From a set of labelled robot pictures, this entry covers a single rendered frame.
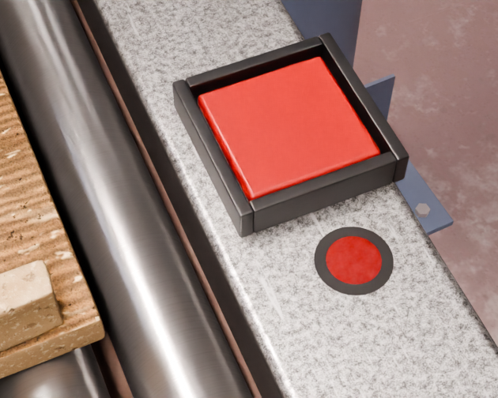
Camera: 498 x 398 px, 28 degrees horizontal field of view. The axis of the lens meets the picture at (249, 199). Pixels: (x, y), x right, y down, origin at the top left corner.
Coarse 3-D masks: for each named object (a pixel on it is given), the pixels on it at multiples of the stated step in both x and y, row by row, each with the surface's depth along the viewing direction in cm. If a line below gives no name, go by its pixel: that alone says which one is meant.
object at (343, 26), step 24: (288, 0) 111; (312, 0) 111; (336, 0) 113; (360, 0) 118; (312, 24) 114; (336, 24) 116; (384, 96) 149; (408, 168) 154; (408, 192) 151; (432, 192) 151; (432, 216) 149
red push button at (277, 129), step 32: (320, 64) 44; (224, 96) 43; (256, 96) 43; (288, 96) 43; (320, 96) 43; (224, 128) 42; (256, 128) 42; (288, 128) 42; (320, 128) 42; (352, 128) 42; (256, 160) 41; (288, 160) 41; (320, 160) 41; (352, 160) 41; (256, 192) 40
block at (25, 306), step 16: (16, 272) 34; (32, 272) 34; (48, 272) 34; (0, 288) 34; (16, 288) 34; (32, 288) 34; (48, 288) 34; (0, 304) 33; (16, 304) 33; (32, 304) 34; (48, 304) 34; (0, 320) 33; (16, 320) 34; (32, 320) 35; (48, 320) 35; (0, 336) 34; (16, 336) 35; (32, 336) 35
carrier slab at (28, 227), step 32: (0, 96) 42; (0, 128) 41; (0, 160) 40; (32, 160) 40; (0, 192) 39; (32, 192) 39; (0, 224) 38; (32, 224) 38; (0, 256) 37; (32, 256) 37; (64, 256) 37; (64, 288) 37; (64, 320) 36; (96, 320) 36; (0, 352) 35; (32, 352) 36; (64, 352) 37
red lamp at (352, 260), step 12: (348, 240) 40; (360, 240) 40; (336, 252) 40; (348, 252) 40; (360, 252) 40; (372, 252) 40; (336, 264) 40; (348, 264) 40; (360, 264) 40; (372, 264) 40; (336, 276) 39; (348, 276) 39; (360, 276) 39; (372, 276) 39
